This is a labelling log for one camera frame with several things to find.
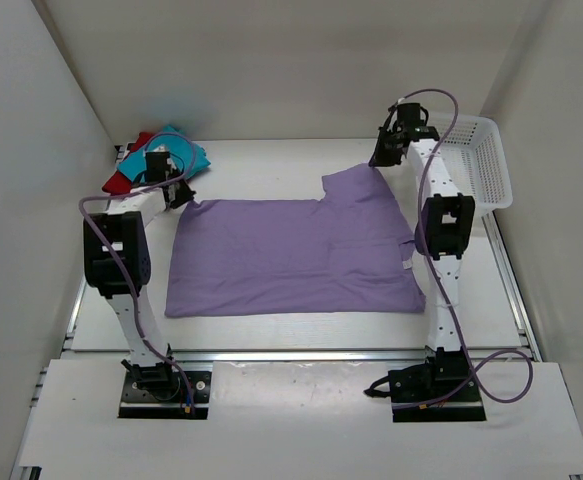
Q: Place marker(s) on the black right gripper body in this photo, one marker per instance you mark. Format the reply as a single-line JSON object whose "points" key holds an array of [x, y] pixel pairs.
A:
{"points": [[388, 153]]}

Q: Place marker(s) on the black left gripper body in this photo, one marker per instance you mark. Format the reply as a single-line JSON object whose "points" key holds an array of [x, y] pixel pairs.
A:
{"points": [[182, 193]]}

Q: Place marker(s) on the teal t shirt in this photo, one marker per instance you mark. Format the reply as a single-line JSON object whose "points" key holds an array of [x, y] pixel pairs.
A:
{"points": [[188, 156]]}

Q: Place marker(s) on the red t shirt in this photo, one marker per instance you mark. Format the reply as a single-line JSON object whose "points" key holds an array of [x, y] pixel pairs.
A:
{"points": [[118, 183]]}

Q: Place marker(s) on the purple t shirt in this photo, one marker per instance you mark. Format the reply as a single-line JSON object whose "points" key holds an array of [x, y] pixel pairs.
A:
{"points": [[350, 251]]}

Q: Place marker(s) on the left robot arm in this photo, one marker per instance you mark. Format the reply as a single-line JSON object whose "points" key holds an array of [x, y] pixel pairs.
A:
{"points": [[117, 264]]}

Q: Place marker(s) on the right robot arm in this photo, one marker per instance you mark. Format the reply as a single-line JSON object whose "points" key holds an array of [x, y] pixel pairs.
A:
{"points": [[444, 223]]}

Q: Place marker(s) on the white plastic basket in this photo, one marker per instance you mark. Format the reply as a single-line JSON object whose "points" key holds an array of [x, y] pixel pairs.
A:
{"points": [[470, 161]]}

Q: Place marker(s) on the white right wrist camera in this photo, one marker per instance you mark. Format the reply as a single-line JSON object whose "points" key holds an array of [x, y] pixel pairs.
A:
{"points": [[394, 107]]}

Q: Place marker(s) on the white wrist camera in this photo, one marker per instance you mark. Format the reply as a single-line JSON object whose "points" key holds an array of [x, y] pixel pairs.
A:
{"points": [[394, 107], [161, 150]]}

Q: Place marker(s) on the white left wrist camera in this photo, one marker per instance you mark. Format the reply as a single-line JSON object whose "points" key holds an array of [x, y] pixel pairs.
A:
{"points": [[161, 150]]}

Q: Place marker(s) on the aluminium table edge rail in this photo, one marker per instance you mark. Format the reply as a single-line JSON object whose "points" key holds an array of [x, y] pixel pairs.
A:
{"points": [[298, 356]]}

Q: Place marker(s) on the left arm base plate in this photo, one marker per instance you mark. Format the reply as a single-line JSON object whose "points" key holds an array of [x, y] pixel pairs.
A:
{"points": [[137, 403]]}

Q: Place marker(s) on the right side aluminium rail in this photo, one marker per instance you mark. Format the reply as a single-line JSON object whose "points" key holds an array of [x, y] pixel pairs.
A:
{"points": [[511, 286]]}

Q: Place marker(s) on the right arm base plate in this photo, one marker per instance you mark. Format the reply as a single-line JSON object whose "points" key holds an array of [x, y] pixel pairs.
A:
{"points": [[435, 391]]}

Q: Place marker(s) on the left side aluminium rail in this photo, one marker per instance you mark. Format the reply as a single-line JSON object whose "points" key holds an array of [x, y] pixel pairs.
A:
{"points": [[49, 284]]}

